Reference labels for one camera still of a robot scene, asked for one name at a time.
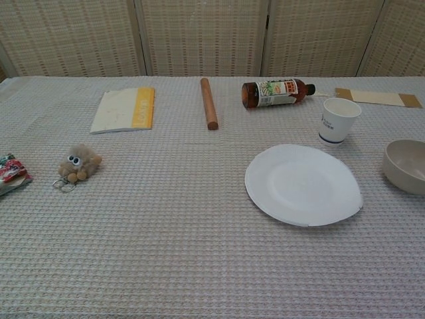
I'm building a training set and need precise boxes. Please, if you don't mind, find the grey waffle tablecloth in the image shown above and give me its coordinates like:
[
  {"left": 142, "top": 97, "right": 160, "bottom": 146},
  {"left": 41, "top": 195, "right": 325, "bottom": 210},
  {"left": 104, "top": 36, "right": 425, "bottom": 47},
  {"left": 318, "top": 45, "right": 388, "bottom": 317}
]
[{"left": 0, "top": 75, "right": 425, "bottom": 319}]

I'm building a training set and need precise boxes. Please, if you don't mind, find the white paper plate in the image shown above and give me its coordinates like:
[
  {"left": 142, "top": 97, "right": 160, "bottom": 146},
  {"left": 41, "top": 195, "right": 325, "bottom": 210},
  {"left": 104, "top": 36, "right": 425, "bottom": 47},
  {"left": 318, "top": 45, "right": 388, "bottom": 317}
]
[{"left": 244, "top": 143, "right": 365, "bottom": 228}]

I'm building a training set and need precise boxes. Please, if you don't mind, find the white and yellow booklet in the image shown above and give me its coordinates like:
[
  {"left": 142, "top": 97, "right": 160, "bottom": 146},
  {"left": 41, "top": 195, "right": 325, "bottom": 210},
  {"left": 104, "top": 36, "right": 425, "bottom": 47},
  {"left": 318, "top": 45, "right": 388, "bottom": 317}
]
[{"left": 90, "top": 86, "right": 156, "bottom": 135}]

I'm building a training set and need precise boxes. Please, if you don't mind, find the wooden rolling pin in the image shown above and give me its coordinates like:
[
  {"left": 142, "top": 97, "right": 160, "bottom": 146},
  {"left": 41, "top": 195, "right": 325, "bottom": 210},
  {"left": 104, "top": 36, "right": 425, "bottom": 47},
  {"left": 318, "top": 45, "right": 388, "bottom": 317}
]
[{"left": 200, "top": 77, "right": 220, "bottom": 131}]

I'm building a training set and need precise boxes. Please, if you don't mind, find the white paper cup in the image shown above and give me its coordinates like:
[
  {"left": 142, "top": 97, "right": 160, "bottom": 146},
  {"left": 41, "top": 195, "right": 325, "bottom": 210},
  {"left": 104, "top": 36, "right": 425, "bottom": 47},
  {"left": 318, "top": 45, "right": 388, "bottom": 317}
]
[{"left": 318, "top": 98, "right": 362, "bottom": 147}]

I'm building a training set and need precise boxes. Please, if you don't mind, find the brown drink bottle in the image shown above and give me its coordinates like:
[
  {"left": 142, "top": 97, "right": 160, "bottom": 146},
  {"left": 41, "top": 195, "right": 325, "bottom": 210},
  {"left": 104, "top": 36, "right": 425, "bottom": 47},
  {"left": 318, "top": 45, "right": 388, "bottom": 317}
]
[{"left": 241, "top": 78, "right": 316, "bottom": 110}]

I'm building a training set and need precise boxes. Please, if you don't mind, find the brown plush keychain toy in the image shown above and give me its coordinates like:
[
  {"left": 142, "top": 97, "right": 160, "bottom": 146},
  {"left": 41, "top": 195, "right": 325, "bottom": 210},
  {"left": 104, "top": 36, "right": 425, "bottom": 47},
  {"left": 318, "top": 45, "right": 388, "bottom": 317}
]
[{"left": 51, "top": 143, "right": 103, "bottom": 193}]

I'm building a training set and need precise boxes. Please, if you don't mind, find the red snack packet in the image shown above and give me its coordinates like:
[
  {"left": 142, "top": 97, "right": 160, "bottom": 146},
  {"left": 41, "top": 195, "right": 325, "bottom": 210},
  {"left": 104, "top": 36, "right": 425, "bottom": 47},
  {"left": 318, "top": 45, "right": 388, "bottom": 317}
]
[{"left": 0, "top": 153, "right": 33, "bottom": 197}]

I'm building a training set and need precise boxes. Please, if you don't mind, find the woven folding screen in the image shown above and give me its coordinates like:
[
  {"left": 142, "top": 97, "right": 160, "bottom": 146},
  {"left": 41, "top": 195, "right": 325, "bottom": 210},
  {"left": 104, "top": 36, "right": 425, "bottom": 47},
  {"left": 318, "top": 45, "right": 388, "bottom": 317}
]
[{"left": 0, "top": 0, "right": 425, "bottom": 78}]

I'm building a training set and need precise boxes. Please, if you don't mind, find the beige bowl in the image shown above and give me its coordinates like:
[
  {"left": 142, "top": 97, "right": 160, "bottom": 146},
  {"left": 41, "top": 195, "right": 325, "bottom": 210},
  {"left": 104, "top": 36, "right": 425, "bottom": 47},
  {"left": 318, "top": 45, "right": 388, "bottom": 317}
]
[{"left": 382, "top": 140, "right": 425, "bottom": 195}]

